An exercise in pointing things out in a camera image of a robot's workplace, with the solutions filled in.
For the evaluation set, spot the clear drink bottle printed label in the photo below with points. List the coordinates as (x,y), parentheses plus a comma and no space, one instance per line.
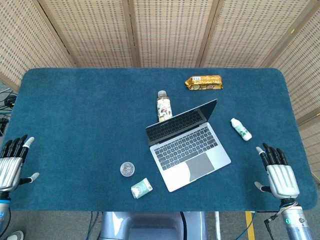
(164,107)

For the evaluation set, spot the blue table mat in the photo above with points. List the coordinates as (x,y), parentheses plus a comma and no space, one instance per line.
(75,130)

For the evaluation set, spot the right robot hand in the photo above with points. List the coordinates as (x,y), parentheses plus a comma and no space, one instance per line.
(282,177)

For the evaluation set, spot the yellow floor tape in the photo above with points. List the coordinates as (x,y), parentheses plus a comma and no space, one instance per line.
(250,225)

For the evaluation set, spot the bamboo folding screen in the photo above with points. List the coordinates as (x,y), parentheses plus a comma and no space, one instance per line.
(170,32)

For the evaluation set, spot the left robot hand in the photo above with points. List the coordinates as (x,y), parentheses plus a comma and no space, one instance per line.
(8,170)

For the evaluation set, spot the clear round paper clip container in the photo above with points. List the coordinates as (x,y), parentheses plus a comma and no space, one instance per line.
(127,169)

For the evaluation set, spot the silver grey laptop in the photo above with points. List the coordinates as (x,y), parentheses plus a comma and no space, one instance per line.
(190,160)

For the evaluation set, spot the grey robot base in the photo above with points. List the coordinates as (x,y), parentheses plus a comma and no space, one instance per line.
(150,226)

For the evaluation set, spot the small white bottle green label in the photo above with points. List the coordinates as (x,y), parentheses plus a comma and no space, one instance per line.
(241,130)

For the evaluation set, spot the gold snack package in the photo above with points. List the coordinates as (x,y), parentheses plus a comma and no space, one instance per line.
(203,83)

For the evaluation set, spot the green white tissue pack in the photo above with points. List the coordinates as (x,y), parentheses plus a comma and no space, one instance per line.
(141,188)

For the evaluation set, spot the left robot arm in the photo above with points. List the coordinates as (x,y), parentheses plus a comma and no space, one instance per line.
(3,207)

